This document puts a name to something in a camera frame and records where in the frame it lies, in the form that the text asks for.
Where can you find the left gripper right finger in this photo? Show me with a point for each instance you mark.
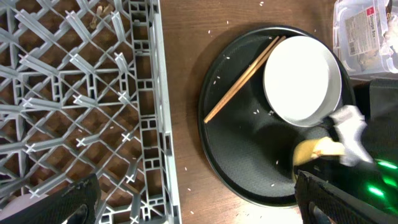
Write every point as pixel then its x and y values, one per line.
pixel 320 201

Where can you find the pink paper cup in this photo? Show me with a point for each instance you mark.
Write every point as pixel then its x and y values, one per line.
pixel 19 204

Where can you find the white plate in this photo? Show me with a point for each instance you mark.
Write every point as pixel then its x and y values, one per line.
pixel 302 81

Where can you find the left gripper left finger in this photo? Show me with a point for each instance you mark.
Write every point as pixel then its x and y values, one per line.
pixel 75 203

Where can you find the wooden chopstick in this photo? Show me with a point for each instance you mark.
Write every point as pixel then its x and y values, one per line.
pixel 239 81
pixel 248 76

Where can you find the yellow bowl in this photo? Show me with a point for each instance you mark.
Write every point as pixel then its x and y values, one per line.
pixel 310 150

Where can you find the grey dishwasher rack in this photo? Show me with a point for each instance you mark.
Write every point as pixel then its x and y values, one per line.
pixel 84 91

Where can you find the clear plastic bin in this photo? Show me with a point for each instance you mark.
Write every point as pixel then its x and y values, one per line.
pixel 365 37

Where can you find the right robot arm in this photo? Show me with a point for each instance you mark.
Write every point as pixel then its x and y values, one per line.
pixel 351 177

